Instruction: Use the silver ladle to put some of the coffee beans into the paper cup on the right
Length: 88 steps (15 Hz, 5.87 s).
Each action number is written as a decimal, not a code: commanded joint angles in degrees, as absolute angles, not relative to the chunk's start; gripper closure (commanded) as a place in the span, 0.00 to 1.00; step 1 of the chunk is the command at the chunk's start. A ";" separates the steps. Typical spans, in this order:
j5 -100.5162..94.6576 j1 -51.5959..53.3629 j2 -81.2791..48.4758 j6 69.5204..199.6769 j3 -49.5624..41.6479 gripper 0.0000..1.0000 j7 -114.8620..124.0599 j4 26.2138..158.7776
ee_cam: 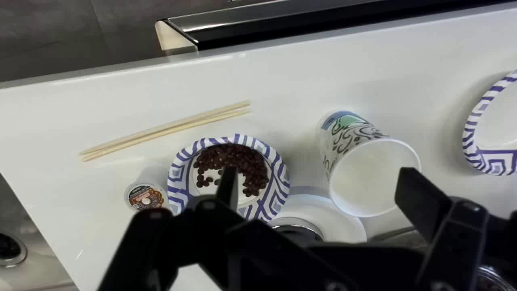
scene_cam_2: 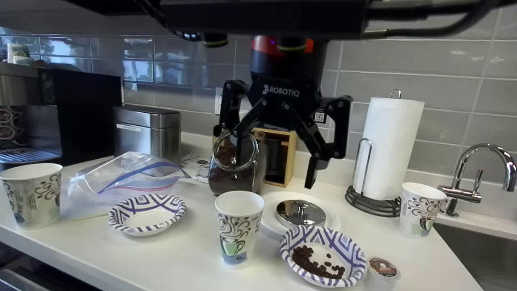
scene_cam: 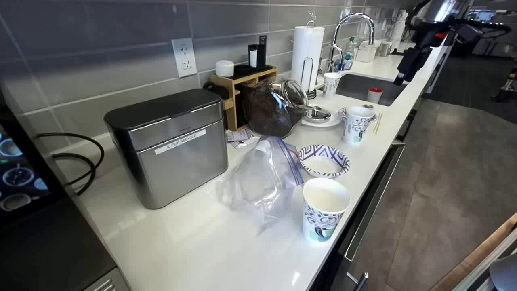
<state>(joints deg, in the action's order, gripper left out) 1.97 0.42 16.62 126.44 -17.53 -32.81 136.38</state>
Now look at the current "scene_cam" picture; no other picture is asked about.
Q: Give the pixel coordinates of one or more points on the far patterned paper cup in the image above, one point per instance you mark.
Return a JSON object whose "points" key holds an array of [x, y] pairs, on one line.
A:
{"points": [[332, 79]]}

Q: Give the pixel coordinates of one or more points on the clear zip plastic bag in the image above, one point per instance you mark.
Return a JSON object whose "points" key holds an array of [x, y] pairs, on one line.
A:
{"points": [[264, 179]]}

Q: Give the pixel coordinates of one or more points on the middle patterned paper cup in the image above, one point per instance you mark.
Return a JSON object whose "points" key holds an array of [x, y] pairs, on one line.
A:
{"points": [[356, 123]]}

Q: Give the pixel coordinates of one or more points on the stainless steel countertop bin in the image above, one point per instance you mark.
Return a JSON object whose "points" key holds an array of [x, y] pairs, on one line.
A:
{"points": [[170, 144]]}

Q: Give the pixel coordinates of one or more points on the kitchen sink basin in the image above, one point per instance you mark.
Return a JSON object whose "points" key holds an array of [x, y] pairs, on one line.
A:
{"points": [[358, 85]]}

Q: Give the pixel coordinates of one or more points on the white wall power outlet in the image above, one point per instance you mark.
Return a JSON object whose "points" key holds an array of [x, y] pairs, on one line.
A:
{"points": [[185, 56]]}

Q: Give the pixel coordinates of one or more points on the near patterned paper cup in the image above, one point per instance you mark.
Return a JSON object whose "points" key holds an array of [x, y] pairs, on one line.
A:
{"points": [[326, 202]]}

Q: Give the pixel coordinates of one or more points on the patterned paper cup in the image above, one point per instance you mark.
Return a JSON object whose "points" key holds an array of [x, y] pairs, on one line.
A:
{"points": [[326, 202], [332, 79], [356, 123]]}

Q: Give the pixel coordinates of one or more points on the wooden countertop organizer rack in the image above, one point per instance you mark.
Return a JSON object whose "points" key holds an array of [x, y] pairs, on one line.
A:
{"points": [[235, 87]]}

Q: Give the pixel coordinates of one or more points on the glass jar of coffee beans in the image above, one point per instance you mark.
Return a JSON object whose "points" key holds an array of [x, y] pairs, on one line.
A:
{"points": [[272, 108]]}

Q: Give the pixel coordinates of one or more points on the small white container on rack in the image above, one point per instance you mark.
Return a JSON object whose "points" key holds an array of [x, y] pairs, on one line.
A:
{"points": [[225, 68]]}

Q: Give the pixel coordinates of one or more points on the white paper towel roll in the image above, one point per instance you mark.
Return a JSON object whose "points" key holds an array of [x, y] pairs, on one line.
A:
{"points": [[306, 55]]}

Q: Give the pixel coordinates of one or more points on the white jar lid with knob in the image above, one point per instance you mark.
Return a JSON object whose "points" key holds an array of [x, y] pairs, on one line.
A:
{"points": [[319, 116]]}

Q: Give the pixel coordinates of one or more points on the empty blue patterned paper bowl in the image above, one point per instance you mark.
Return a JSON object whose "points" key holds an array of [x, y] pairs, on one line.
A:
{"points": [[322, 160]]}

